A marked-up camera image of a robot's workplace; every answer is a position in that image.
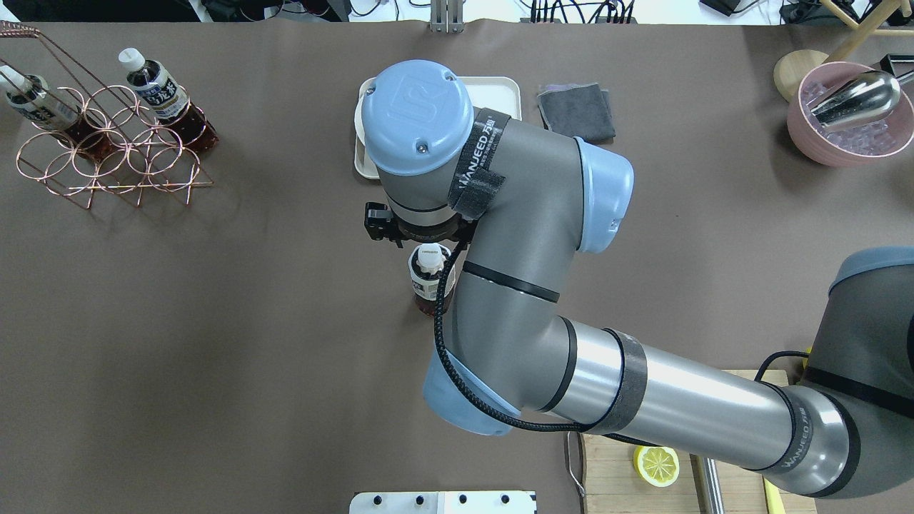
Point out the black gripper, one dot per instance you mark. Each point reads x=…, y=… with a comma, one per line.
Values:
x=424, y=235

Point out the dark tea bottle white cap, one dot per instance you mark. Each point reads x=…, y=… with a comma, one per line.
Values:
x=425, y=267

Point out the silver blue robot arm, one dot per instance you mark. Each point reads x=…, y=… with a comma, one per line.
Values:
x=524, y=201

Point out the cream rabbit tray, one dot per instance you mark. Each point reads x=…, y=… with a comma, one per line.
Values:
x=491, y=92

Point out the tea bottle front of rack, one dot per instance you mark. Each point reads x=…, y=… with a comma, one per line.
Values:
x=171, y=105

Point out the tea bottle of rack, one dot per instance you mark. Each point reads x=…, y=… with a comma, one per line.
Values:
x=171, y=105
x=30, y=97

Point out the tea bottle back of rack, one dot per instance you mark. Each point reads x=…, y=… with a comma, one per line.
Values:
x=30, y=97

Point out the white round plate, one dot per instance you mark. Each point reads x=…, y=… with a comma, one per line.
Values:
x=359, y=152

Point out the grey folded cloth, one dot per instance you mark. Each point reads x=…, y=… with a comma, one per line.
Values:
x=578, y=110

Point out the wooden cutting board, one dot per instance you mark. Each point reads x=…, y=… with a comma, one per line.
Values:
x=610, y=484

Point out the half lemon slice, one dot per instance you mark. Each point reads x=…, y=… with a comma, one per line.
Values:
x=659, y=466

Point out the wooden mug tree stand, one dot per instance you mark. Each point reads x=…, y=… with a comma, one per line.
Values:
x=793, y=67

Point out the yellow plastic knife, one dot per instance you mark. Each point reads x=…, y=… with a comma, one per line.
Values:
x=773, y=500

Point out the pink bowl with ice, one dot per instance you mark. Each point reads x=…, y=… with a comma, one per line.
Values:
x=849, y=148

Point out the steel ice scoop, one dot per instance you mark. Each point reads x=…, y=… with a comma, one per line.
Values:
x=870, y=96

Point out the aluminium frame post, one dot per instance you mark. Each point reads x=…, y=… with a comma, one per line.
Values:
x=446, y=16

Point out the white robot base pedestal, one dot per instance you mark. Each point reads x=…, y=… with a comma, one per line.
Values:
x=446, y=501

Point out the copper wire bottle rack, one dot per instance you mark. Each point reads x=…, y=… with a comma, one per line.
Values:
x=126, y=139

